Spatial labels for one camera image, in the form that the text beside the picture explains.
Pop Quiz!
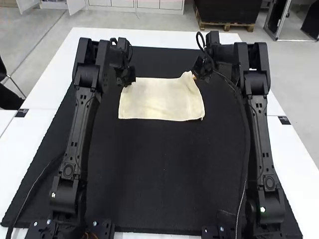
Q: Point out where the white cupboard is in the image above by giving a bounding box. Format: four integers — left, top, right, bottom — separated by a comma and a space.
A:
15, 0, 84, 16

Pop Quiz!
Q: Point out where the grey cupboard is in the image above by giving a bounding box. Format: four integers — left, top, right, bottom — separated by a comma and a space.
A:
85, 0, 185, 16

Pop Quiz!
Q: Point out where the wooden pallet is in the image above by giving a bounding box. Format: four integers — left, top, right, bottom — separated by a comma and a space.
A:
195, 5, 255, 33

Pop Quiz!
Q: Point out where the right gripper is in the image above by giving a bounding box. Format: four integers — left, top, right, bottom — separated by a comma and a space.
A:
196, 59, 216, 82

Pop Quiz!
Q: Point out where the black mat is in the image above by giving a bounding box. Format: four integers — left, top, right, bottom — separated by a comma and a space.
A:
0, 45, 304, 239

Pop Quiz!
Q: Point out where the metal frame cart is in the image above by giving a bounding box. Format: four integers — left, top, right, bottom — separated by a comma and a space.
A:
263, 0, 319, 42

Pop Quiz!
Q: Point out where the black crate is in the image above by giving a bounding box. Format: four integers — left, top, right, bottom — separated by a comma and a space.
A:
193, 0, 268, 24

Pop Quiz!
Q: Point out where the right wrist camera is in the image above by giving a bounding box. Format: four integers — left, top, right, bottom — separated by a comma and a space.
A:
193, 55, 207, 75

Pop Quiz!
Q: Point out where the pale towel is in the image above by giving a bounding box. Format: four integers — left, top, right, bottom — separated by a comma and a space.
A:
117, 70, 206, 122

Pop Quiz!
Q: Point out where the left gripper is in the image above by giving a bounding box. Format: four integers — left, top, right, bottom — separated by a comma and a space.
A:
115, 65, 137, 88

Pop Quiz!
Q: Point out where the black cable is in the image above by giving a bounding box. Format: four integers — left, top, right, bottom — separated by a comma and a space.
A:
213, 70, 251, 239
196, 30, 209, 54
5, 153, 64, 239

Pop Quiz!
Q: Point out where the black chair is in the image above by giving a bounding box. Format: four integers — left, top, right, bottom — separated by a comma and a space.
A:
0, 53, 27, 111

